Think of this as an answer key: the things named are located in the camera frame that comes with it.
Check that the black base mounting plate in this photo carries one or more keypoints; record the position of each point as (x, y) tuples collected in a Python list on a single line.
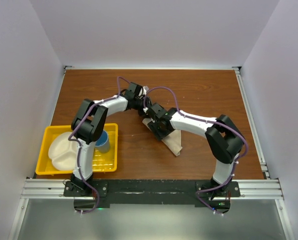
[(152, 192)]

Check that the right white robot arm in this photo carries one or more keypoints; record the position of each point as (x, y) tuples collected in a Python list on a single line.
[(226, 142)]

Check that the aluminium table frame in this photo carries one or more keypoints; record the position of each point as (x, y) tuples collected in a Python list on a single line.
[(259, 214)]

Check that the yellow plastic tray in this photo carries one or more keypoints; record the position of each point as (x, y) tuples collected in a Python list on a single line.
[(102, 162)]

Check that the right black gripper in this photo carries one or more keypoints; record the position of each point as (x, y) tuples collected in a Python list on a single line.
[(153, 125)]

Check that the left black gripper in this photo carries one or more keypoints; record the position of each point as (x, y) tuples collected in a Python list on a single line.
[(147, 100)]

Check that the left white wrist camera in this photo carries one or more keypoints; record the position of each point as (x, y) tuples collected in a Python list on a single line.
[(143, 91)]

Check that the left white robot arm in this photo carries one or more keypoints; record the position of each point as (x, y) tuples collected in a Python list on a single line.
[(88, 125)]

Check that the blue plastic cup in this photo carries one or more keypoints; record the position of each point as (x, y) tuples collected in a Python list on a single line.
[(103, 143)]

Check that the beige cloth napkin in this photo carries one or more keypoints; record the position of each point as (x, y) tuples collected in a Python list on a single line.
[(173, 141)]

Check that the white divided plate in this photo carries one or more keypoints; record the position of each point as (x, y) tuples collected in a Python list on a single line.
[(63, 152)]

